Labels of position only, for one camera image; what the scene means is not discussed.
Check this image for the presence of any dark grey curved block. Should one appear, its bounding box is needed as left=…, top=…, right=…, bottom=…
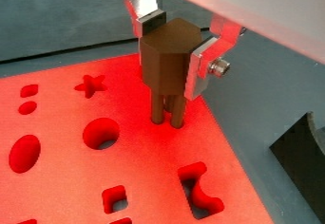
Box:
left=268, top=112, right=325, bottom=224

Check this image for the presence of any brown three prong peg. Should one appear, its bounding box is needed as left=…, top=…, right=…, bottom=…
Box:
left=139, top=18, right=201, bottom=128

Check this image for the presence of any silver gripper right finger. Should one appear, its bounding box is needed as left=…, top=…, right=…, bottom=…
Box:
left=184, top=14, right=242, bottom=101

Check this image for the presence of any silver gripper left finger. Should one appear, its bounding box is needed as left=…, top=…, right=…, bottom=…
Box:
left=123, top=0, right=165, bottom=38

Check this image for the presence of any red shape sorter block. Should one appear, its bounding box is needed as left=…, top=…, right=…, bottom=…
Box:
left=0, top=55, right=272, bottom=224

